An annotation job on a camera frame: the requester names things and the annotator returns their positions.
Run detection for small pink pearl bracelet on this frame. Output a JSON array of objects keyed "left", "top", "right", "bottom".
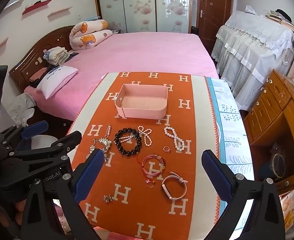
[{"left": 114, "top": 134, "right": 135, "bottom": 145}]

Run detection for wooden bed with pink sheet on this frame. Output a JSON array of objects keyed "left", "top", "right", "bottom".
[{"left": 9, "top": 26, "right": 220, "bottom": 130}]

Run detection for dark clothes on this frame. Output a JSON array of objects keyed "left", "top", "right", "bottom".
[{"left": 29, "top": 66, "right": 50, "bottom": 88}]

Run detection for folded clothes stack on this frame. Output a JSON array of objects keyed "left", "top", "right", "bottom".
[{"left": 42, "top": 46, "right": 69, "bottom": 67}]

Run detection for orange printed bag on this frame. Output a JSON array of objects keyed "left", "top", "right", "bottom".
[{"left": 278, "top": 189, "right": 294, "bottom": 230}]

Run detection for black bead bracelet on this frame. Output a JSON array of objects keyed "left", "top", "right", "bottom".
[{"left": 114, "top": 128, "right": 142, "bottom": 157}]

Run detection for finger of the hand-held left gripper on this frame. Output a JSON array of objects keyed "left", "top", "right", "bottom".
[
  {"left": 0, "top": 120, "right": 49, "bottom": 153},
  {"left": 11, "top": 130, "right": 82, "bottom": 161}
]

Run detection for person's left hand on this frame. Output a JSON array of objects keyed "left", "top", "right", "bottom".
[{"left": 14, "top": 201, "right": 26, "bottom": 233}]

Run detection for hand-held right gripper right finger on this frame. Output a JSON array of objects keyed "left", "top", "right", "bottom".
[{"left": 201, "top": 149, "right": 286, "bottom": 240}]

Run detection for brown wooden door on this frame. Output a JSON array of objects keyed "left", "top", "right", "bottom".
[{"left": 196, "top": 0, "right": 234, "bottom": 47}]

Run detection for gold hair comb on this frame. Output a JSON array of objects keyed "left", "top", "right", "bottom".
[{"left": 89, "top": 137, "right": 112, "bottom": 163}]

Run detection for floral glass-door wardrobe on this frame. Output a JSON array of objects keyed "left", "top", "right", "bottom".
[{"left": 93, "top": 0, "right": 195, "bottom": 33}]

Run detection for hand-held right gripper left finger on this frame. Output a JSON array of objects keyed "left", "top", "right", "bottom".
[{"left": 21, "top": 148, "right": 105, "bottom": 240}]

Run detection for white lace furniture cover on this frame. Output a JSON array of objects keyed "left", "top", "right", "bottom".
[{"left": 211, "top": 11, "right": 294, "bottom": 110}]

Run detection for white chair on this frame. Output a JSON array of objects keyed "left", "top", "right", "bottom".
[{"left": 22, "top": 109, "right": 60, "bottom": 150}]

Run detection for white plastic bag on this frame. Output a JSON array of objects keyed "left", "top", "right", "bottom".
[{"left": 6, "top": 92, "right": 36, "bottom": 127}]

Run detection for red bangles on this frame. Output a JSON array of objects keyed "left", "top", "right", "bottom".
[{"left": 141, "top": 154, "right": 167, "bottom": 177}]

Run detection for white pearl bracelet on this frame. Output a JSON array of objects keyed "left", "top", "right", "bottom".
[{"left": 164, "top": 127, "right": 185, "bottom": 152}]

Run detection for pink storage box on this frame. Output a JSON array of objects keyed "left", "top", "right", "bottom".
[{"left": 114, "top": 84, "right": 168, "bottom": 119}]

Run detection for red wall shelf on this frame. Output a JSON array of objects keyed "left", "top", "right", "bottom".
[{"left": 22, "top": 0, "right": 52, "bottom": 15}]

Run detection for white and blue leaf-print tablecloth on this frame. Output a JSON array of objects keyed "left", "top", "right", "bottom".
[{"left": 206, "top": 77, "right": 255, "bottom": 233}]

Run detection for round hoop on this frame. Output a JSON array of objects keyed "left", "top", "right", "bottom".
[{"left": 271, "top": 144, "right": 294, "bottom": 179}]

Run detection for stack of books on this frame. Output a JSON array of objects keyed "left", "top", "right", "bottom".
[{"left": 264, "top": 9, "right": 294, "bottom": 33}]

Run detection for orange patterned pillow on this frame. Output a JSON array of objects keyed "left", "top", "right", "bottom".
[{"left": 69, "top": 19, "right": 113, "bottom": 51}]

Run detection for orange letter-print blanket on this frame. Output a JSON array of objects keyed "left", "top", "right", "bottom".
[{"left": 67, "top": 72, "right": 222, "bottom": 240}]

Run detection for wooden dresser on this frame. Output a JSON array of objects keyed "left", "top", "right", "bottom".
[{"left": 243, "top": 69, "right": 294, "bottom": 220}]

